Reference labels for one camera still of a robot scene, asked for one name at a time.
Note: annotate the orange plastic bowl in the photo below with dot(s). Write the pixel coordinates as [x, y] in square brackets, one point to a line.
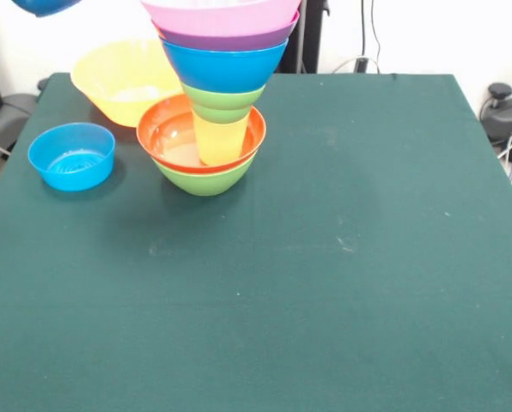
[110, 73]

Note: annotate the yellow plastic cup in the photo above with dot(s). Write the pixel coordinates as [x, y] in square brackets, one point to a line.
[219, 141]

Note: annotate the dark green table cloth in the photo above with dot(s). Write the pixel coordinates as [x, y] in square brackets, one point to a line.
[324, 300]

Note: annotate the small dark blue bowl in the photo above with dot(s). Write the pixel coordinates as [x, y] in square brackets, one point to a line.
[45, 6]

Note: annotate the translucent teal plastic bowl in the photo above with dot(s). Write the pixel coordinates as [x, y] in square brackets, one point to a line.
[67, 146]

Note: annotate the pink plastic bowl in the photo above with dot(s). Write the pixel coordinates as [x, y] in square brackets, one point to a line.
[221, 17]

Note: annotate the red plastic bowl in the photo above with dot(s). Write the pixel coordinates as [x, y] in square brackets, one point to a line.
[166, 141]

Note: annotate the bright blue plastic bowl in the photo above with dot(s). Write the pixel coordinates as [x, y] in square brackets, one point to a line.
[226, 68]

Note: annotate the small green ribbed bowl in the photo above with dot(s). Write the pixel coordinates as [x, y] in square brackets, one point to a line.
[226, 101]

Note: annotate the black pedestal foot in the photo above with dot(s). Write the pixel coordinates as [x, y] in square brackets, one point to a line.
[503, 111]
[7, 116]

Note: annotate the large green plastic bowl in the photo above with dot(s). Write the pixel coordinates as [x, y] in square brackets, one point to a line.
[204, 182]

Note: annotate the purple plastic bowl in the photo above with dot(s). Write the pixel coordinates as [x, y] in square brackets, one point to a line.
[230, 40]

